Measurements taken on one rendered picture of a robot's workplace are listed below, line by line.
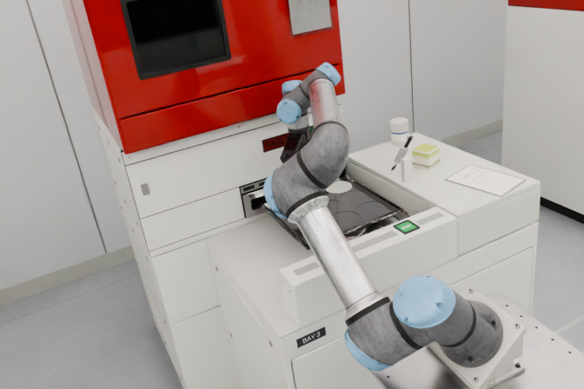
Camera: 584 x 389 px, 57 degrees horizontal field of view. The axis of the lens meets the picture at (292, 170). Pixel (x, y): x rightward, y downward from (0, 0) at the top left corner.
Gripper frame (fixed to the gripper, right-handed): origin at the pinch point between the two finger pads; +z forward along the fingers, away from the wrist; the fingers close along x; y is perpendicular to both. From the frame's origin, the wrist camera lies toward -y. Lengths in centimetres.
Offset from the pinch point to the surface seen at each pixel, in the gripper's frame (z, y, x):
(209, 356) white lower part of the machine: 68, -22, 40
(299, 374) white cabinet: 33, -53, -16
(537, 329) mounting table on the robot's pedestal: 18, -37, -76
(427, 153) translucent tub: -4.1, 20.6, -38.9
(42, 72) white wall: -28, 53, 169
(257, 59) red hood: -43.1, 2.4, 11.6
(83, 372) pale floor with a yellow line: 99, -20, 118
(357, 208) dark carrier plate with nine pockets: 9.2, 1.2, -18.7
